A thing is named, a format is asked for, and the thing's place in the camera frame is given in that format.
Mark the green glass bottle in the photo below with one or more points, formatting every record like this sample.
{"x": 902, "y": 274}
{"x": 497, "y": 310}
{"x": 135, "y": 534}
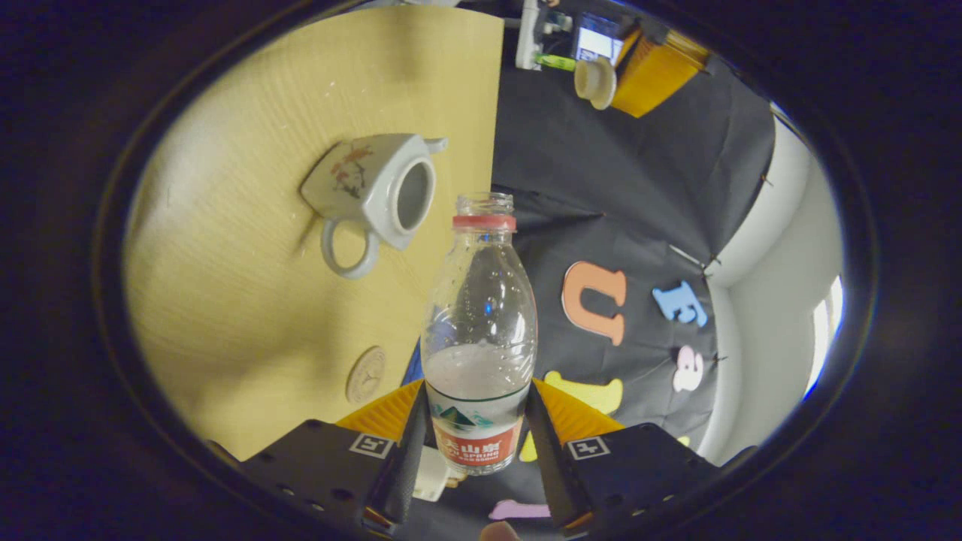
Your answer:
{"x": 556, "y": 62}

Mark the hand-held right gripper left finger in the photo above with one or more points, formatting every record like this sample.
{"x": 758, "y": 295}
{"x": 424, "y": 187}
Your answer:
{"x": 406, "y": 469}

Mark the computer monitor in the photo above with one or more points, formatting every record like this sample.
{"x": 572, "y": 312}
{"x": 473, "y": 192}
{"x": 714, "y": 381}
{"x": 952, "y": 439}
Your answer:
{"x": 597, "y": 43}

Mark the clear plastic water bottle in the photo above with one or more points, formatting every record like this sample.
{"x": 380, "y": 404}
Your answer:
{"x": 481, "y": 323}

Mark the round wooden coaster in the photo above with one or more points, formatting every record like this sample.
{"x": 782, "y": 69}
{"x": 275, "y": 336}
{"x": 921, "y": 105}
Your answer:
{"x": 366, "y": 374}

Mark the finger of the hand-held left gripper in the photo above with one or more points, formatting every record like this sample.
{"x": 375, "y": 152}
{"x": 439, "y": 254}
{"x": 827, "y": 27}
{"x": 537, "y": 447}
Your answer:
{"x": 654, "y": 79}

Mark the white teacup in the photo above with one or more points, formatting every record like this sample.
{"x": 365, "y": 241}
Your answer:
{"x": 353, "y": 180}

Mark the ceiling light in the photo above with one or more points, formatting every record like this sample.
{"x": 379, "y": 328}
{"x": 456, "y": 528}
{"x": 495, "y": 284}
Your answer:
{"x": 823, "y": 334}

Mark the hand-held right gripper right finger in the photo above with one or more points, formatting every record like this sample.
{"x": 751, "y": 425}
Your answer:
{"x": 552, "y": 469}

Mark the white toaster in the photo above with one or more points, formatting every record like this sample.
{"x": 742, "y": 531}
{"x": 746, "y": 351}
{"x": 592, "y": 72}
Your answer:
{"x": 430, "y": 473}

